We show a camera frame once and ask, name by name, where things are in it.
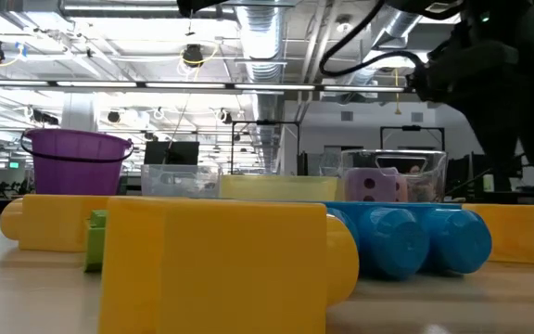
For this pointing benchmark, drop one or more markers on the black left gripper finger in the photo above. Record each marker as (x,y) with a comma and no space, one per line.
(195,7)

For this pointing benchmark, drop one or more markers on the orange-yellow toy block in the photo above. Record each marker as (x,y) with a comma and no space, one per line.
(526,232)

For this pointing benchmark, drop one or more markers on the pink foam die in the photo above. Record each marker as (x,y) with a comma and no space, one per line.
(402,190)

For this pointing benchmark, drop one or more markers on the purple foam die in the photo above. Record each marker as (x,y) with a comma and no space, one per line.
(383,190)

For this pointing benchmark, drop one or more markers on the large blue toy block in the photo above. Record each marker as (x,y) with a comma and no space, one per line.
(397,241)

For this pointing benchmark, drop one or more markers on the yellow toy block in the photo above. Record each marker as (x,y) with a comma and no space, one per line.
(211,269)
(58,222)

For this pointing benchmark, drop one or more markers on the lime green toy block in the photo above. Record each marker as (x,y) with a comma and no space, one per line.
(94,246)

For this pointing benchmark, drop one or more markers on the black workstation equipment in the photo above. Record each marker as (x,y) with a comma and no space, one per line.
(459,174)

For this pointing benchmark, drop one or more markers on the clear plastic bin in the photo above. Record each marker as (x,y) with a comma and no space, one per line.
(429,185)

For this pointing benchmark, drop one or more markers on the long ceiling light strip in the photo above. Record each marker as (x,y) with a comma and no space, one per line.
(100,84)

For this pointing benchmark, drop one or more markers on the black computer monitor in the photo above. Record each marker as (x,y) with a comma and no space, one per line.
(169,153)

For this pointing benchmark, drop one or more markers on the round ceiling sensor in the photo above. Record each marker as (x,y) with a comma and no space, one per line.
(343,25)

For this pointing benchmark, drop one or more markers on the small clear plastic container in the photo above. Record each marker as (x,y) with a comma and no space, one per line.
(179,183)

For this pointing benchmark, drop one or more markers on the yellow translucent tray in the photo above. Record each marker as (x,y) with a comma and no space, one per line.
(276,188)

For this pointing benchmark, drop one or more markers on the purple plastic bucket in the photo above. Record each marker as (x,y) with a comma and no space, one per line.
(77,176)

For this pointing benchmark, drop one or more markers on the green exit sign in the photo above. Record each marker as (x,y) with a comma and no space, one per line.
(14,164)

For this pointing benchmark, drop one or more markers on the silver slanted ventilation duct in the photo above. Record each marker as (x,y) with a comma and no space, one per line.
(401,23)

